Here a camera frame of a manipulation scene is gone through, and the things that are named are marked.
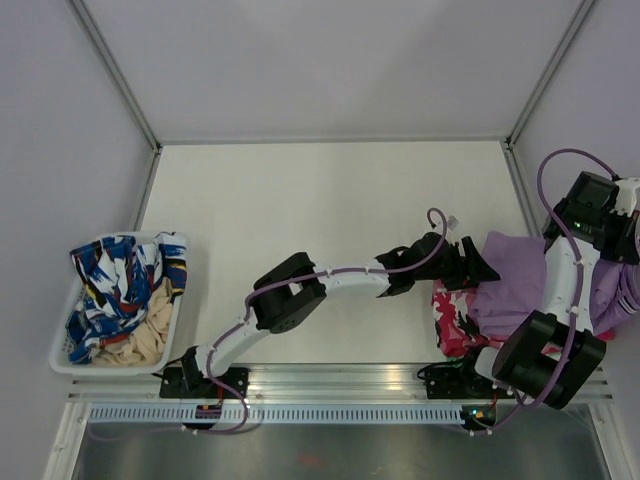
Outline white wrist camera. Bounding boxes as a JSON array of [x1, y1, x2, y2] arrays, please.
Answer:
[[447, 215, 459, 231], [607, 177, 640, 218]]

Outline white plastic laundry basket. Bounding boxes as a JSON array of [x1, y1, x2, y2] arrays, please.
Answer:
[[50, 232, 183, 376]]

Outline beige garment in basket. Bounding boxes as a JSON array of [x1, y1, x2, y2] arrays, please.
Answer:
[[93, 278, 174, 368]]

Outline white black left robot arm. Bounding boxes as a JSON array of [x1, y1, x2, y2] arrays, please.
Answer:
[[180, 232, 500, 397]]

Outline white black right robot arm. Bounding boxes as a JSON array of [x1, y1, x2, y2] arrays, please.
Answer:
[[455, 172, 639, 410]]

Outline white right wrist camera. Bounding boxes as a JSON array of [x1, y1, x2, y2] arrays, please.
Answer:
[[607, 177, 640, 218]]

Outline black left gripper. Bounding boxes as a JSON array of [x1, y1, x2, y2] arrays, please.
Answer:
[[413, 237, 499, 292]]

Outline aluminium frame rail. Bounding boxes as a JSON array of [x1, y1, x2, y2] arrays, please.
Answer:
[[67, 363, 614, 404]]

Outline blue white patterned garment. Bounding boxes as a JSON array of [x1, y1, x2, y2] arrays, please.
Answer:
[[65, 232, 188, 366]]

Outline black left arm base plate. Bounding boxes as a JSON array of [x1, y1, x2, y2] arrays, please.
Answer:
[[159, 366, 250, 400]]

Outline white slotted cable duct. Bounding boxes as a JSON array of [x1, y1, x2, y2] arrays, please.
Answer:
[[89, 402, 464, 426]]

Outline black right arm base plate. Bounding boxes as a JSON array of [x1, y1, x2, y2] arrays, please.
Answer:
[[416, 362, 511, 400]]

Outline purple trousers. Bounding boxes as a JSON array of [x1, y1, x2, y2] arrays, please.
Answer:
[[469, 231, 639, 337]]

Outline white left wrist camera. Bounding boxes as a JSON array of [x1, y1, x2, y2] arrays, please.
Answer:
[[447, 215, 459, 231]]

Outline pink camouflage folded trousers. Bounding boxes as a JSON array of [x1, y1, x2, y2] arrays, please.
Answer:
[[430, 279, 616, 359]]

